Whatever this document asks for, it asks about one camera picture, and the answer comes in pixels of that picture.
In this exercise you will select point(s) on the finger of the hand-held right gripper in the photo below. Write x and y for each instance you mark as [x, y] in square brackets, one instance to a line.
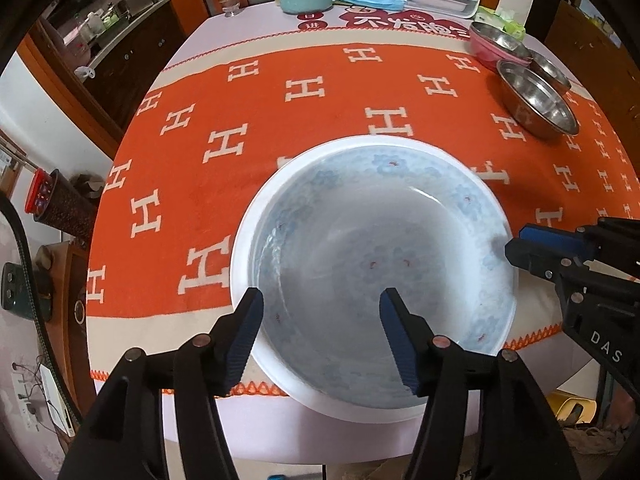
[530, 260]
[550, 240]

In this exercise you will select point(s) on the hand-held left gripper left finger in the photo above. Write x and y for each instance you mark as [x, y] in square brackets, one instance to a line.
[240, 345]

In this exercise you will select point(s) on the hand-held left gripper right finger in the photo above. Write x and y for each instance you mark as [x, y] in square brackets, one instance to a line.
[400, 340]

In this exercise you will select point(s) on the blue floral deep plate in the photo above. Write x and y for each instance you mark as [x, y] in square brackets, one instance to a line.
[350, 240]

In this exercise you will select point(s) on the large steel bowl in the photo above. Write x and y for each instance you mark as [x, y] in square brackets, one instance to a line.
[537, 100]

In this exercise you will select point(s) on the small steel bowl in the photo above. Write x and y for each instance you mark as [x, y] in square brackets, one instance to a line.
[552, 72]

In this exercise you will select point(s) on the pink steel-lined bowl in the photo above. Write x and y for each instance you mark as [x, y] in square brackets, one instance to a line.
[492, 52]

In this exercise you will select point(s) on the white flat device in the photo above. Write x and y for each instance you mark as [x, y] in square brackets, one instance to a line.
[57, 400]

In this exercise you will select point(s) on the wooden shelf cabinet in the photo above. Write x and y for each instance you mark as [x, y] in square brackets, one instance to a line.
[590, 50]

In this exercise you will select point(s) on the wooden side table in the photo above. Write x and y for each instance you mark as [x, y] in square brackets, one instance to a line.
[60, 265]

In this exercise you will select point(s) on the green tissue pack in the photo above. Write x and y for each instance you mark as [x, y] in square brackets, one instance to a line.
[510, 27]

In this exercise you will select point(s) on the dark jar red lid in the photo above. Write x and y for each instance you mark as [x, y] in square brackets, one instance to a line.
[65, 210]

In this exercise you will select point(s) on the wooden framed picture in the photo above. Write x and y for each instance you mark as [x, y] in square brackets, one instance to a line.
[10, 165]

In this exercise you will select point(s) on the small glass jar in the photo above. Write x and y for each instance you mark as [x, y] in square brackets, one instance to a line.
[230, 5]

